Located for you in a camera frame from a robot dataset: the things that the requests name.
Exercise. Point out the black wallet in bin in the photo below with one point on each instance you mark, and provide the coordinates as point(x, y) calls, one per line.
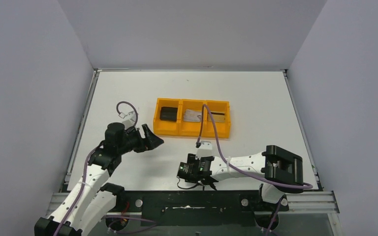
point(168, 114)

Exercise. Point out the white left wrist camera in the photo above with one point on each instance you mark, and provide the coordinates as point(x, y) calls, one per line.
point(128, 119)

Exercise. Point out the aluminium left side rail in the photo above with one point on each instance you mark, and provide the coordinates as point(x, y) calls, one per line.
point(81, 126)

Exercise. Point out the silver patterned card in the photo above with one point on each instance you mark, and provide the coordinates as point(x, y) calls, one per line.
point(192, 116)

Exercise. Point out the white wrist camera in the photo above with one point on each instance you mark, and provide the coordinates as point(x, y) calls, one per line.
point(128, 119)
point(204, 149)

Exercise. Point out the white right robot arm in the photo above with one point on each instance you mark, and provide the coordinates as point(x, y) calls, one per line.
point(279, 170)

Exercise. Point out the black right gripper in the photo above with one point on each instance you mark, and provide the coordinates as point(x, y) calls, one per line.
point(192, 158)

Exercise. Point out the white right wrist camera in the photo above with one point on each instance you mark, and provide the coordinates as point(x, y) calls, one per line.
point(204, 149)

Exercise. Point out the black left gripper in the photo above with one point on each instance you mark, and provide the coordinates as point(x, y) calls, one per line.
point(142, 139)

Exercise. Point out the yellow three-compartment bin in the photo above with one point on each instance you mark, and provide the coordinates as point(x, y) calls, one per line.
point(192, 129)

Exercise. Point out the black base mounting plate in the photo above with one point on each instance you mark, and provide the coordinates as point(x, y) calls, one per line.
point(199, 208)

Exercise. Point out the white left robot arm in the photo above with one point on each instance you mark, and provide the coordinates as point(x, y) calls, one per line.
point(93, 196)

